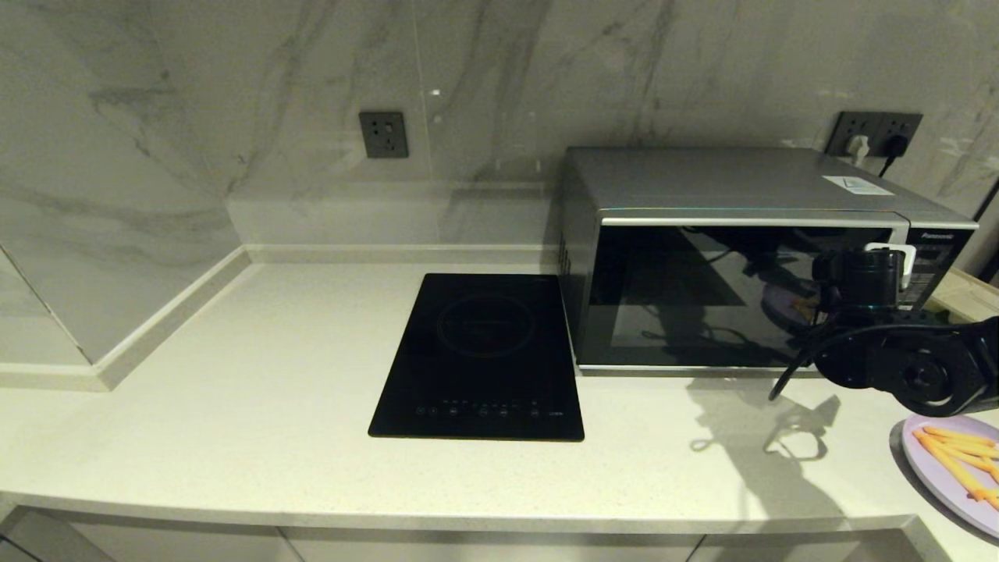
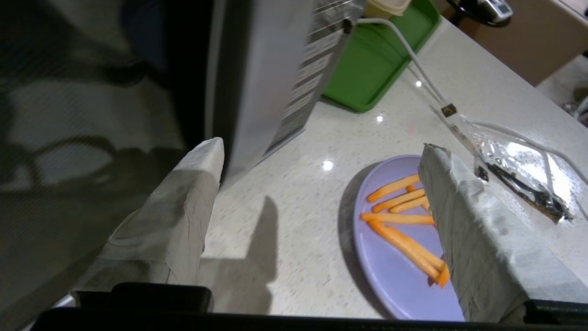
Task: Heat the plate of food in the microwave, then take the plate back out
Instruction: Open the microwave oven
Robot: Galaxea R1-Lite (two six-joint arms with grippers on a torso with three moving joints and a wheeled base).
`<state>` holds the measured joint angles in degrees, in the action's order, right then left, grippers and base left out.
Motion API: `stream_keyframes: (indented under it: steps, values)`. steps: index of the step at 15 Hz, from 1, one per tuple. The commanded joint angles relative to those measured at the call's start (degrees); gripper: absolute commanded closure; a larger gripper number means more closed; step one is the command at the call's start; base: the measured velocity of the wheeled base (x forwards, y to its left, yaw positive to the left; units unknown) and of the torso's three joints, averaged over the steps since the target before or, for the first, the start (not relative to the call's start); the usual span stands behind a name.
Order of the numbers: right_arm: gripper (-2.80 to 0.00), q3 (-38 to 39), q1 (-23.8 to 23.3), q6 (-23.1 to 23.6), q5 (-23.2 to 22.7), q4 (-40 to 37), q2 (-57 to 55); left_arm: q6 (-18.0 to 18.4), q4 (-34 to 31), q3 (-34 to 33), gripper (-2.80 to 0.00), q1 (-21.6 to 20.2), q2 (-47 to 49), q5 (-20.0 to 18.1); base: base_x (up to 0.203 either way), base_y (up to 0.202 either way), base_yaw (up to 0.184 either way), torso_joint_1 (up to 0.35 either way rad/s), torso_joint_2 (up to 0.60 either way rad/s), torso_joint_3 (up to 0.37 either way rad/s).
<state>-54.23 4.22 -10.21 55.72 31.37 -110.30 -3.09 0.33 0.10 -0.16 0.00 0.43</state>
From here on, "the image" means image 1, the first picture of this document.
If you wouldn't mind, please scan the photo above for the black glass microwave door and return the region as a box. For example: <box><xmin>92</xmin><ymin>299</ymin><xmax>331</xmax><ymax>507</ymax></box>
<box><xmin>578</xmin><ymin>211</ymin><xmax>910</xmax><ymax>369</ymax></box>

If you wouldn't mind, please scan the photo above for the purple plate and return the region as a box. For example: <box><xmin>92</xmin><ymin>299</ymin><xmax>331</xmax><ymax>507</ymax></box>
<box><xmin>901</xmin><ymin>414</ymin><xmax>999</xmax><ymax>539</ymax></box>

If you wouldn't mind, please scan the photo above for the silver microwave oven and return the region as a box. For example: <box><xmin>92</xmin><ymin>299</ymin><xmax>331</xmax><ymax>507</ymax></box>
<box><xmin>558</xmin><ymin>147</ymin><xmax>980</xmax><ymax>374</ymax></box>

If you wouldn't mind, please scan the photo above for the white sticker label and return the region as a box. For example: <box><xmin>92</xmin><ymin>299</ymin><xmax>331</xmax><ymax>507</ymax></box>
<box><xmin>822</xmin><ymin>176</ymin><xmax>894</xmax><ymax>196</ymax></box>

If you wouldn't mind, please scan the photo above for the cream power strip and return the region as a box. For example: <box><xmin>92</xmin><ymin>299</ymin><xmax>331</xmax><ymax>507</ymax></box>
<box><xmin>933</xmin><ymin>269</ymin><xmax>999</xmax><ymax>322</ymax></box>

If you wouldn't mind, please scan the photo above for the beige cabinet door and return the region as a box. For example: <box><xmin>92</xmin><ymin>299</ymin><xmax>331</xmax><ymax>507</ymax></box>
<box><xmin>687</xmin><ymin>531</ymin><xmax>949</xmax><ymax>562</ymax></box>
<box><xmin>279</xmin><ymin>527</ymin><xmax>703</xmax><ymax>562</ymax></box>
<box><xmin>70</xmin><ymin>521</ymin><xmax>305</xmax><ymax>562</ymax></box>

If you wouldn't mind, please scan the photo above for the black induction cooktop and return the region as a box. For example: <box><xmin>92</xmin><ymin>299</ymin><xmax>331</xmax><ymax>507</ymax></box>
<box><xmin>368</xmin><ymin>273</ymin><xmax>585</xmax><ymax>443</ymax></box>

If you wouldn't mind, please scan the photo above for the beige cabinet corner panel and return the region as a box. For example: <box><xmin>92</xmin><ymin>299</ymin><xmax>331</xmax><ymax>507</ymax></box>
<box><xmin>0</xmin><ymin>507</ymin><xmax>118</xmax><ymax>562</ymax></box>

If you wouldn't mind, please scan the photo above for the black plug with cable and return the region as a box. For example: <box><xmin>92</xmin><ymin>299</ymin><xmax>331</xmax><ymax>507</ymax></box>
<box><xmin>880</xmin><ymin>134</ymin><xmax>911</xmax><ymax>177</ymax></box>

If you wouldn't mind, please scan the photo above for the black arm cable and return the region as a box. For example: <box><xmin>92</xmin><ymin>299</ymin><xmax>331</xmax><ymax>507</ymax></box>
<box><xmin>769</xmin><ymin>322</ymin><xmax>961</xmax><ymax>401</ymax></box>

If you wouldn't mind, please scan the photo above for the grey wall socket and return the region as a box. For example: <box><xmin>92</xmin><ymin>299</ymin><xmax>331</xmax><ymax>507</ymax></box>
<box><xmin>876</xmin><ymin>112</ymin><xmax>923</xmax><ymax>157</ymax></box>
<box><xmin>827</xmin><ymin>111</ymin><xmax>878</xmax><ymax>157</ymax></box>
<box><xmin>359</xmin><ymin>111</ymin><xmax>409</xmax><ymax>159</ymax></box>

